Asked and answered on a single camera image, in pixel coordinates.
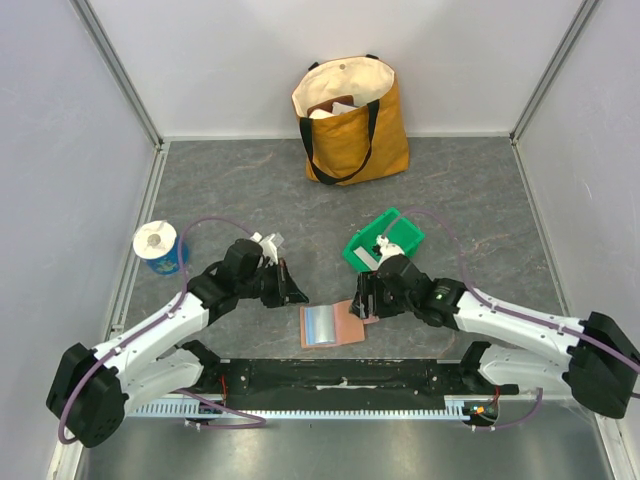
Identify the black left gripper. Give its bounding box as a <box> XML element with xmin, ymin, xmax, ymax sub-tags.
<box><xmin>237</xmin><ymin>258</ymin><xmax>308</xmax><ymax>308</ymax></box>

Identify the pink leather card holder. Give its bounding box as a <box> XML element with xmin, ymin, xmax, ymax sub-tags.
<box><xmin>300</xmin><ymin>300</ymin><xmax>379</xmax><ymax>349</ymax></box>

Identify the green plastic bin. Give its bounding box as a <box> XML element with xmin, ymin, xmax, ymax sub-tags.
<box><xmin>341</xmin><ymin>206</ymin><xmax>426</xmax><ymax>274</ymax></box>

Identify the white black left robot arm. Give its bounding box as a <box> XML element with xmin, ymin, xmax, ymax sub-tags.
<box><xmin>46</xmin><ymin>233</ymin><xmax>308</xmax><ymax>448</ymax></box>

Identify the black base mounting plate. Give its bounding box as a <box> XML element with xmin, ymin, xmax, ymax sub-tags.
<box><xmin>188</xmin><ymin>359</ymin><xmax>519</xmax><ymax>412</ymax></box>

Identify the blue white tissue roll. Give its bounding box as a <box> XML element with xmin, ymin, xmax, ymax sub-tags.
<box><xmin>132</xmin><ymin>220</ymin><xmax>180</xmax><ymax>275</ymax></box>

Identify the mustard yellow tote bag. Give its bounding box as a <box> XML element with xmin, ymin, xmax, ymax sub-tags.
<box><xmin>291</xmin><ymin>55</ymin><xmax>410</xmax><ymax>186</ymax></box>

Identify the white paper in bag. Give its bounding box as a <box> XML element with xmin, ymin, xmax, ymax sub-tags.
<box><xmin>309</xmin><ymin>102</ymin><xmax>357</xmax><ymax>119</ymax></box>

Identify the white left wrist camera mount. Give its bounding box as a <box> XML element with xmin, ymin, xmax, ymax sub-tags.
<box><xmin>250</xmin><ymin>232</ymin><xmax>284</xmax><ymax>266</ymax></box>

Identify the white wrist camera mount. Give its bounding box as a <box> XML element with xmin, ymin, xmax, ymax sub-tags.
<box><xmin>250</xmin><ymin>232</ymin><xmax>284</xmax><ymax>266</ymax></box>
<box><xmin>373</xmin><ymin>235</ymin><xmax>405</xmax><ymax>266</ymax></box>

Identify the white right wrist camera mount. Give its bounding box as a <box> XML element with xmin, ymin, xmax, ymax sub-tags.
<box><xmin>373</xmin><ymin>235</ymin><xmax>405</xmax><ymax>266</ymax></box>

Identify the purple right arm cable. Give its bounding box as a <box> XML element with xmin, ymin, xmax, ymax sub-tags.
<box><xmin>382</xmin><ymin>208</ymin><xmax>640</xmax><ymax>374</ymax></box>

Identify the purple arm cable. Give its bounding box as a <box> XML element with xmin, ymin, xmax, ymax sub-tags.
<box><xmin>382</xmin><ymin>208</ymin><xmax>640</xmax><ymax>374</ymax></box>
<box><xmin>57</xmin><ymin>215</ymin><xmax>259</xmax><ymax>445</ymax></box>

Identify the grey slotted cable duct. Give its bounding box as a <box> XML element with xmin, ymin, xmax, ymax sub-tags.
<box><xmin>129</xmin><ymin>395</ymin><xmax>475</xmax><ymax>421</ymax></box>

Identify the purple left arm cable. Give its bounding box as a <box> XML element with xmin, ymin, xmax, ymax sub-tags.
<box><xmin>57</xmin><ymin>215</ymin><xmax>259</xmax><ymax>445</ymax></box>

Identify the left aluminium frame post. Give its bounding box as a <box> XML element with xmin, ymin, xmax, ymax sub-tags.
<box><xmin>69</xmin><ymin>0</ymin><xmax>165</xmax><ymax>149</ymax></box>

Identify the aluminium frame post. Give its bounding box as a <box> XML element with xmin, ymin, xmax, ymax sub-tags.
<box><xmin>69</xmin><ymin>0</ymin><xmax>165</xmax><ymax>149</ymax></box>
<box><xmin>509</xmin><ymin>0</ymin><xmax>601</xmax><ymax>141</ymax></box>

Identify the right aluminium frame post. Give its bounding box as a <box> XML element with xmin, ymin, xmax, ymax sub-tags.
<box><xmin>509</xmin><ymin>0</ymin><xmax>601</xmax><ymax>141</ymax></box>

